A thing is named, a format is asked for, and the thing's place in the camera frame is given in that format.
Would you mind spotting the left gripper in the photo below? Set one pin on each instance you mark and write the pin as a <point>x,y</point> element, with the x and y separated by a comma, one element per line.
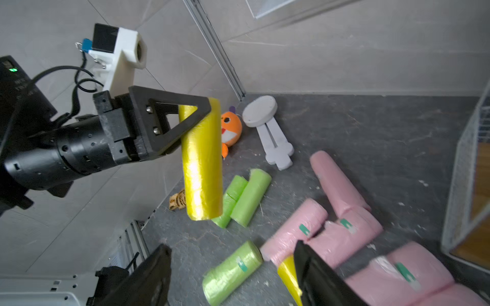
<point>145,123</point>

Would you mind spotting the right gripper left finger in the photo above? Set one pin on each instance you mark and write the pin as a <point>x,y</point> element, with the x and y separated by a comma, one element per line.
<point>147,285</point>

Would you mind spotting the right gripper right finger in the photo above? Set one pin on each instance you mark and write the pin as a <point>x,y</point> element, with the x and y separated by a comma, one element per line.
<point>319,283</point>

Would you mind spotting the yellow roll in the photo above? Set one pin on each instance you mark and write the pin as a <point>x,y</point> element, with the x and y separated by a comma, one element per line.
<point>287,273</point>

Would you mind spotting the yellow roll horizontal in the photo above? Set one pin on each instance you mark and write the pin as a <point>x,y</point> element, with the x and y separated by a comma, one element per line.
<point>202,160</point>

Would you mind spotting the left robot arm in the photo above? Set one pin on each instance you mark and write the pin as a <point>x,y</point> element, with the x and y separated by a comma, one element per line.
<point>43,151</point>

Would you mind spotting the pink roll leftmost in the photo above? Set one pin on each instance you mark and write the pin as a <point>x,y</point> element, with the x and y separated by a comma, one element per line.
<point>301,225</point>

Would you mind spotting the tiger striped small toy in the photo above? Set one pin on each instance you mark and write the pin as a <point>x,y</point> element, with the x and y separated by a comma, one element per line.
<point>177,201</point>

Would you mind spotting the green roll lower left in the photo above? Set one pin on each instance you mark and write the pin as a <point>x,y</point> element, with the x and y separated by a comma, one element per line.
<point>220,282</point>

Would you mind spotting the green roll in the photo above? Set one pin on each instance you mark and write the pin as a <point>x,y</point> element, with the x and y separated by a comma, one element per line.
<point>230,199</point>
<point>251,197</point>
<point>220,282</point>

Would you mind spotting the orange shark plush toy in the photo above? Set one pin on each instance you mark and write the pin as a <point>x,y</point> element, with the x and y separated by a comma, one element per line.
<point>231,130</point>

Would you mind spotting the pink roll top angled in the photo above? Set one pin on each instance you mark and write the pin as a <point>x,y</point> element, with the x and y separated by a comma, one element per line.
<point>341,193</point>

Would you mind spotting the green roll far left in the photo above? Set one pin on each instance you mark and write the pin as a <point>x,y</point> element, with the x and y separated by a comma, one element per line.
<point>230,199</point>

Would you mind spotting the white folding stand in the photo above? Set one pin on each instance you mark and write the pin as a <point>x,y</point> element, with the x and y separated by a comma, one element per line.
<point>260,114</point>

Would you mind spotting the pink roll rightmost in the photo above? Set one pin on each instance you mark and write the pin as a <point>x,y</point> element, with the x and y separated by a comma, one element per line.
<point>455,295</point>

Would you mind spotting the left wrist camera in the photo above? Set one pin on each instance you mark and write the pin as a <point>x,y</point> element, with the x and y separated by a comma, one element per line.
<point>119,53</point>

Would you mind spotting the white three-tier wire shelf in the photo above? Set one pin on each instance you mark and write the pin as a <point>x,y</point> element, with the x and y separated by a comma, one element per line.
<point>465,236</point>

